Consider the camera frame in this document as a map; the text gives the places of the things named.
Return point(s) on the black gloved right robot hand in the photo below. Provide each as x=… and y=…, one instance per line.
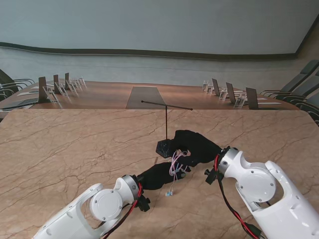
x=199, y=149

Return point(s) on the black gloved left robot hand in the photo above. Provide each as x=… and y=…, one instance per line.
x=159, y=176

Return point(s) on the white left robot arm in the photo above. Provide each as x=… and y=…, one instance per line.
x=82, y=214

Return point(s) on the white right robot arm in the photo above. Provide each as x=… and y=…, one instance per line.
x=269, y=194

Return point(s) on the black T-shaped earphone rack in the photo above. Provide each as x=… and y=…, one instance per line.
x=165, y=147

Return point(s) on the printed conference room backdrop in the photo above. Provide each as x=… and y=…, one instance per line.
x=159, y=37

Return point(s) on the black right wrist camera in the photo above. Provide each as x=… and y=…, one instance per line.
x=211, y=174

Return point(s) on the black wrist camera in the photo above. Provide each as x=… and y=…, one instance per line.
x=144, y=203
x=211, y=174

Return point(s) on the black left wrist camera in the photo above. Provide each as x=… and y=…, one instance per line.
x=144, y=203

